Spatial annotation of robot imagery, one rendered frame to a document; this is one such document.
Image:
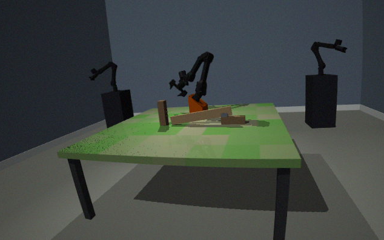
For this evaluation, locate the long brown wooden bar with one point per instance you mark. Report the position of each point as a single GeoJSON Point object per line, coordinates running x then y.
{"type": "Point", "coordinates": [197, 116]}

